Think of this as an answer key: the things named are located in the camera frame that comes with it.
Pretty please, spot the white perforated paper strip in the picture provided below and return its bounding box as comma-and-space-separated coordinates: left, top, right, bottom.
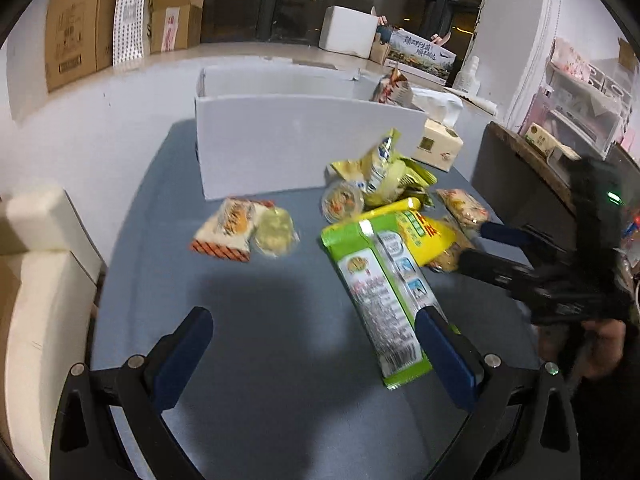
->
112, 0, 152, 67

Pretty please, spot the white plastic bottle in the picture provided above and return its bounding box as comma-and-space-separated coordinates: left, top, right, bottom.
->
454, 55, 481, 89

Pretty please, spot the large green snack bag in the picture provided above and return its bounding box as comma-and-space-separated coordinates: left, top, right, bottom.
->
320, 198, 435, 391

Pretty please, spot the large cardboard box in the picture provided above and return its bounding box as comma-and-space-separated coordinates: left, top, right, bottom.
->
45, 0, 104, 94

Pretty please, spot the long printed landscape box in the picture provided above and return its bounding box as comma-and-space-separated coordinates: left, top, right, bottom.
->
384, 26, 459, 86

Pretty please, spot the white foam box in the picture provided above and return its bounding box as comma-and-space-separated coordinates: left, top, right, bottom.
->
318, 5, 382, 59

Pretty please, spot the orange white snack packet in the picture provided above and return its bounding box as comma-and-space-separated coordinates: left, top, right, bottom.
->
189, 197, 277, 264

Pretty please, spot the white storage rack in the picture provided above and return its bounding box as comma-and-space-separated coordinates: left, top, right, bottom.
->
509, 35, 640, 162

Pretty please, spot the beige tissue box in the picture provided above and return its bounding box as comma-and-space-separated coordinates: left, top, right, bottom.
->
412, 118, 463, 171

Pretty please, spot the round pale green snack packet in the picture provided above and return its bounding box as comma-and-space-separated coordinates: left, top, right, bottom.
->
252, 206, 301, 259

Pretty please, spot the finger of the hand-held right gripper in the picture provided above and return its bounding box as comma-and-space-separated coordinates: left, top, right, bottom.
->
456, 249, 538, 291
480, 223, 568, 261

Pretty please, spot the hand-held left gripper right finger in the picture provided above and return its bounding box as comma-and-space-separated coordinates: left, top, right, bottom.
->
416, 306, 582, 480

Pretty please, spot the olive green snack packet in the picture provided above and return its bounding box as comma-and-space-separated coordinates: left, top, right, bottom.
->
364, 156, 438, 211

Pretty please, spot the clear jelly cup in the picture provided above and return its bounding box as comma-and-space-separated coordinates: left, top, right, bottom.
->
321, 182, 366, 223

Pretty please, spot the small open cardboard box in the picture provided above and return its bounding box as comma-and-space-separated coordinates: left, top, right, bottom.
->
148, 0, 205, 55

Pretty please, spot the person's right hand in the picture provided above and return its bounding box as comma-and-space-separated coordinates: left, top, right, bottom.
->
537, 317, 637, 382

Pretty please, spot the yellow green snack bag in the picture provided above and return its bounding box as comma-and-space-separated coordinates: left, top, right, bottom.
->
327, 128, 403, 198

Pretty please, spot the small green white box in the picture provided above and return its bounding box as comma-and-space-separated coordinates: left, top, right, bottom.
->
525, 122, 558, 157

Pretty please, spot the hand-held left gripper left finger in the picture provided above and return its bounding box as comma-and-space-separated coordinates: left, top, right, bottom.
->
49, 306, 216, 480

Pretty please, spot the dark wooden panel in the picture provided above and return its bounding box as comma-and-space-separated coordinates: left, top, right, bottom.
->
471, 121, 578, 243

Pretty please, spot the large white box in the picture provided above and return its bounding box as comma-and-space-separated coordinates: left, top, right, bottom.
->
194, 66, 427, 202

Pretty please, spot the yellow snack packet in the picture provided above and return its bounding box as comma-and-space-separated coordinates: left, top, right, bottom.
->
395, 210, 476, 275

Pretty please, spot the clear bag of crackers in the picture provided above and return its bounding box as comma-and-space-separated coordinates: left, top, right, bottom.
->
435, 188, 492, 231

